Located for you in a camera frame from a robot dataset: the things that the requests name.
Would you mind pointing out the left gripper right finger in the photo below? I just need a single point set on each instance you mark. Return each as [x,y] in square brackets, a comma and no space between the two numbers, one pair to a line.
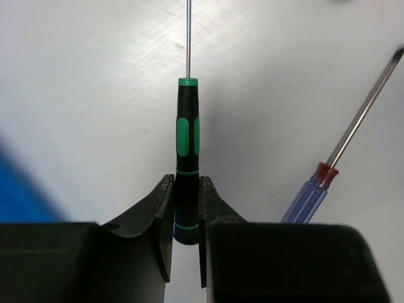
[243,261]

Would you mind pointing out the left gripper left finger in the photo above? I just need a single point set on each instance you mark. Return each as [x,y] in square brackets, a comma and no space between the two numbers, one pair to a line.
[127,259]

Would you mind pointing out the black green precision screwdriver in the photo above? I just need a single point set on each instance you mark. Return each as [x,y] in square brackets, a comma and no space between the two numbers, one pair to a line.
[187,141]

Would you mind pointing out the blue red screwdriver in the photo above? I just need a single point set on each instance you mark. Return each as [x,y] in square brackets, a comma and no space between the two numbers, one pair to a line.
[314,191]

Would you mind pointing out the blue plastic bin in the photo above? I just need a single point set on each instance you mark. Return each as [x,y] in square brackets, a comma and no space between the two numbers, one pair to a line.
[22,200]

